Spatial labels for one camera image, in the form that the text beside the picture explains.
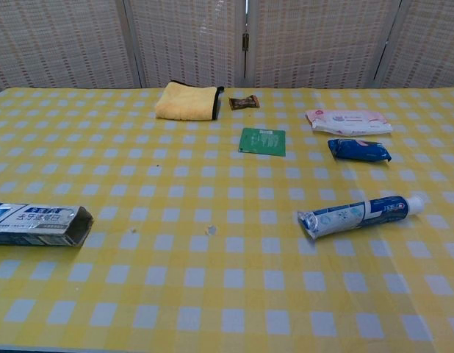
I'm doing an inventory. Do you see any blue white toothpaste tube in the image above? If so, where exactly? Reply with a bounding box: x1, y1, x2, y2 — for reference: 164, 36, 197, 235
297, 195, 425, 240

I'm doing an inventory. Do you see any blue white toothpaste box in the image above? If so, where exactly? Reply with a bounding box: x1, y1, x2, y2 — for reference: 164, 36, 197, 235
0, 202, 95, 248

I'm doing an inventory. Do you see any green flat sachet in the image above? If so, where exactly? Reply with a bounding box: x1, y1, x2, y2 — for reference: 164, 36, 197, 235
238, 127, 288, 157

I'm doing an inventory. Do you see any brown candy wrapper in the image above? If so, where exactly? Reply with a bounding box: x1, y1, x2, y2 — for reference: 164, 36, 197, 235
228, 95, 261, 111

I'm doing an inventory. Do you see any yellow microfibre towel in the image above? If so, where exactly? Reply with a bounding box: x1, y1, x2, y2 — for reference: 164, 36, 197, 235
154, 81, 226, 121

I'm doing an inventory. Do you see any yellow white checkered tablecloth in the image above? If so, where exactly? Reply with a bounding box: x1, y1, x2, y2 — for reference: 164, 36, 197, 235
0, 87, 454, 353

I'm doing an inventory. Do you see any white pink wet wipes pack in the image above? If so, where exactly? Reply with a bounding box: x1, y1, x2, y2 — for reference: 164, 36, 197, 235
304, 108, 394, 136

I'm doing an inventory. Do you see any blue tissue pack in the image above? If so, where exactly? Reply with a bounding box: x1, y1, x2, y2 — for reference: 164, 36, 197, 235
327, 138, 393, 164

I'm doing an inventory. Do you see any woven folding screen panel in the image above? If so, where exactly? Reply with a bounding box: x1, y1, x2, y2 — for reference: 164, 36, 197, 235
0, 0, 143, 90
373, 0, 454, 89
245, 0, 403, 89
123, 0, 250, 88

